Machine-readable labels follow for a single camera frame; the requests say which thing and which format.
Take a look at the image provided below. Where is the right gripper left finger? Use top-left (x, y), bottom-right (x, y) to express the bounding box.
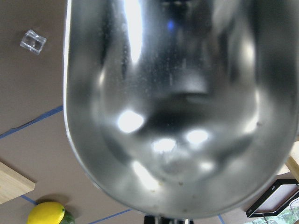
top-left (143, 215), bottom-right (156, 224)

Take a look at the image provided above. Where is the metal ice scoop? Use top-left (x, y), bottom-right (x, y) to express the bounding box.
top-left (64, 0), bottom-right (299, 219)

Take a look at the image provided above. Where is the fallen clear ice cube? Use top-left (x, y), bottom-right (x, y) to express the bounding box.
top-left (20, 29), bottom-right (47, 55)

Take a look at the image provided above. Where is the green lime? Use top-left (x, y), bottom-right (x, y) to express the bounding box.
top-left (60, 211), bottom-right (75, 224)

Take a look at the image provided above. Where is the yellow lemon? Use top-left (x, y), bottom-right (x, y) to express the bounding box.
top-left (27, 202), bottom-right (65, 224)

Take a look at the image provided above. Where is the wooden mug tree stand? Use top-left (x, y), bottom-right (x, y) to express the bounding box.
top-left (285, 136), bottom-right (299, 180)

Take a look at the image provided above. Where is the wooden cutting board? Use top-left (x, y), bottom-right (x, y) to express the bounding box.
top-left (0, 162), bottom-right (36, 204)

